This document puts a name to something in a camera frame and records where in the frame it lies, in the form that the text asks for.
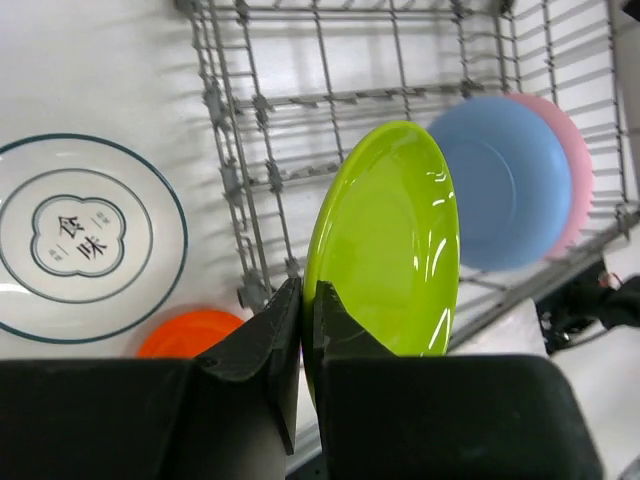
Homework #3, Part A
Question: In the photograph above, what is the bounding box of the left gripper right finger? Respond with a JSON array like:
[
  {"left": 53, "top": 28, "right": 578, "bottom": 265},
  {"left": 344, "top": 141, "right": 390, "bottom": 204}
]
[{"left": 313, "top": 282, "right": 604, "bottom": 479}]

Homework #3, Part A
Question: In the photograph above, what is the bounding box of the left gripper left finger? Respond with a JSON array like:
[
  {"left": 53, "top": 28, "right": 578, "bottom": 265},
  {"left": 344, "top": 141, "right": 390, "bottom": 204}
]
[{"left": 1, "top": 278, "right": 301, "bottom": 479}]

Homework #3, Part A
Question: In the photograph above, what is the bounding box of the orange plastic plate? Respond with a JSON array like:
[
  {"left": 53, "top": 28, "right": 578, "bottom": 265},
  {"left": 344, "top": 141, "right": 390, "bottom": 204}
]
[{"left": 136, "top": 309, "right": 244, "bottom": 358}]

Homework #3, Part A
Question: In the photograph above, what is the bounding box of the lime green plastic plate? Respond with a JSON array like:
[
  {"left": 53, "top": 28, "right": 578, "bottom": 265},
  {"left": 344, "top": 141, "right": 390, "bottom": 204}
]
[{"left": 301, "top": 119, "right": 461, "bottom": 416}]

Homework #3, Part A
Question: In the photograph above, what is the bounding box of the white plate blue line motif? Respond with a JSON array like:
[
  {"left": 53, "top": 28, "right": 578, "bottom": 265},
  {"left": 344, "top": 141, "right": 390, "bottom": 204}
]
[{"left": 1, "top": 133, "right": 189, "bottom": 345}]

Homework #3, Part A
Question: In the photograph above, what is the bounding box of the light blue plastic plate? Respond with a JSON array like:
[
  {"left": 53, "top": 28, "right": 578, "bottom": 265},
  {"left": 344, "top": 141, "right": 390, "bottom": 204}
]
[{"left": 427, "top": 96, "right": 572, "bottom": 272}]

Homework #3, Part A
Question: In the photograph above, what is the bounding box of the pink plastic plate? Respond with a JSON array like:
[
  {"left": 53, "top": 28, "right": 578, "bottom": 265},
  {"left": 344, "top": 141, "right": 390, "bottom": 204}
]
[{"left": 506, "top": 93, "right": 595, "bottom": 259}]

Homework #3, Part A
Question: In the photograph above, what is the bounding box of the grey wire dish rack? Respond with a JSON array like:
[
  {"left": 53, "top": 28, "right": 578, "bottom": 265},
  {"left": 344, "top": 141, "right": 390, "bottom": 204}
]
[{"left": 176, "top": 1, "right": 639, "bottom": 346}]

